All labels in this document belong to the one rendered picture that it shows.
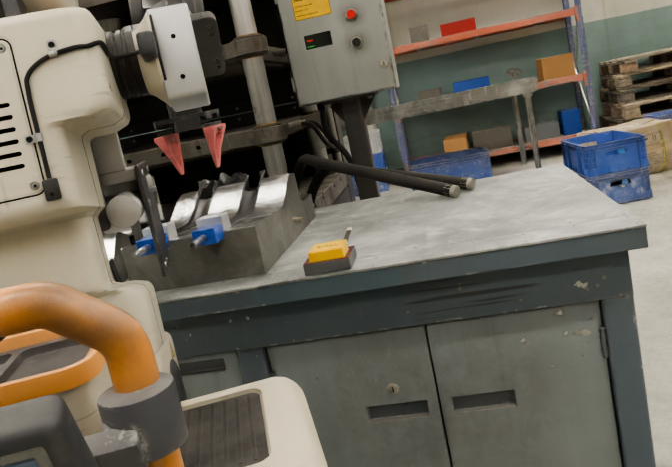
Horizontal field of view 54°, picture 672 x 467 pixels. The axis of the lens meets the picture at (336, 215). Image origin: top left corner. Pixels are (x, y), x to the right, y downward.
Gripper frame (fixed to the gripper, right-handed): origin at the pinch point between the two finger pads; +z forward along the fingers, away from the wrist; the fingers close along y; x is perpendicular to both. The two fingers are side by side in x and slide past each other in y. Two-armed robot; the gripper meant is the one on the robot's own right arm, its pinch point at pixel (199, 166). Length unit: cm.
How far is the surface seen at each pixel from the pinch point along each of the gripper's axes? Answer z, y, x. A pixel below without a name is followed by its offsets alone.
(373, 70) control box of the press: -11, -26, -85
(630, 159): 79, -157, -347
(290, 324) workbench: 30.3, -11.0, 4.4
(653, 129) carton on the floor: 75, -197, -431
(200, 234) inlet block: 11.2, 0.8, 5.3
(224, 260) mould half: 17.3, -1.1, 2.2
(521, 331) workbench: 38, -50, 3
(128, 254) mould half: 13.1, 16.7, 2.1
